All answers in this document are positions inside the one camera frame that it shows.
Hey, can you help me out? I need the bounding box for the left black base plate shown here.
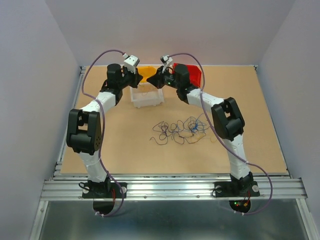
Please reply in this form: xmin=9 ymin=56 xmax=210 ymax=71
xmin=78 ymin=182 xmax=127 ymax=199

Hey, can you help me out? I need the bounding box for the white plastic bin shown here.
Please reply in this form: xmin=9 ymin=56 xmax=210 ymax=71
xmin=129 ymin=82 xmax=165 ymax=109

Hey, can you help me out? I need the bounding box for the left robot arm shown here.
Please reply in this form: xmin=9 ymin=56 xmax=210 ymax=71
xmin=66 ymin=63 xmax=143 ymax=199

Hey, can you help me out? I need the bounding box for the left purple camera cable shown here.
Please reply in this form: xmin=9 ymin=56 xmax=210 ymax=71
xmin=81 ymin=49 xmax=128 ymax=218

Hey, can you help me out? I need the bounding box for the left aluminium side rail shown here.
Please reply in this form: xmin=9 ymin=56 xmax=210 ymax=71
xmin=51 ymin=66 xmax=87 ymax=176

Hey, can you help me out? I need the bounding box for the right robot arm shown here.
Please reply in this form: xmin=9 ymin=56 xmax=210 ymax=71
xmin=147 ymin=64 xmax=255 ymax=197

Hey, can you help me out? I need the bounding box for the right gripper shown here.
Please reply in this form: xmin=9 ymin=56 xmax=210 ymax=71
xmin=145 ymin=65 xmax=180 ymax=90

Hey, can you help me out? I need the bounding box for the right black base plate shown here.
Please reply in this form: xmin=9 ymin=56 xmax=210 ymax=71
xmin=211 ymin=181 xmax=260 ymax=198

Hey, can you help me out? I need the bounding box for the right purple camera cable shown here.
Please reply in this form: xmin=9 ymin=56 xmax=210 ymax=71
xmin=169 ymin=52 xmax=273 ymax=216

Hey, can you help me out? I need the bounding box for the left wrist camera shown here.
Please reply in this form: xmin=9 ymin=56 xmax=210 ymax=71
xmin=122 ymin=53 xmax=140 ymax=74

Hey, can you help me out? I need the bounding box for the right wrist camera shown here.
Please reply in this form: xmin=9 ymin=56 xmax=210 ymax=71
xmin=160 ymin=55 xmax=174 ymax=73

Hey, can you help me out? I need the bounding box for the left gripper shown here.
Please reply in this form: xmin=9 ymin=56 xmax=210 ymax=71
xmin=118 ymin=65 xmax=143 ymax=89

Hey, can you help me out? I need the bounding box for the purple camera cable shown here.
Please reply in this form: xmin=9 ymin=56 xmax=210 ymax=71
xmin=169 ymin=52 xmax=273 ymax=216
xmin=81 ymin=49 xmax=128 ymax=218

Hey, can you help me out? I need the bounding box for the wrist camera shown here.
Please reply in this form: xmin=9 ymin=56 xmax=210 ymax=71
xmin=160 ymin=55 xmax=174 ymax=73
xmin=122 ymin=53 xmax=140 ymax=74

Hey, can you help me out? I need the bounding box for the red plastic bin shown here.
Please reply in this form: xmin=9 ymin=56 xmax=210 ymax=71
xmin=173 ymin=63 xmax=202 ymax=89

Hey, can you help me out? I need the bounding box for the yellow plastic bin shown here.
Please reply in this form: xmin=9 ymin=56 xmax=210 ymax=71
xmin=137 ymin=66 xmax=157 ymax=84

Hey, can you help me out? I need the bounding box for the aluminium mounting rail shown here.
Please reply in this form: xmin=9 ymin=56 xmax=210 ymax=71
xmin=40 ymin=174 xmax=308 ymax=201

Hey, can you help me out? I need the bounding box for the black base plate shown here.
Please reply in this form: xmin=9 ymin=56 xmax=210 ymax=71
xmin=211 ymin=181 xmax=260 ymax=198
xmin=78 ymin=182 xmax=127 ymax=199

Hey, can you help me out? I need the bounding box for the purple wire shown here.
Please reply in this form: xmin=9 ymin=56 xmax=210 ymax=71
xmin=149 ymin=114 xmax=208 ymax=146

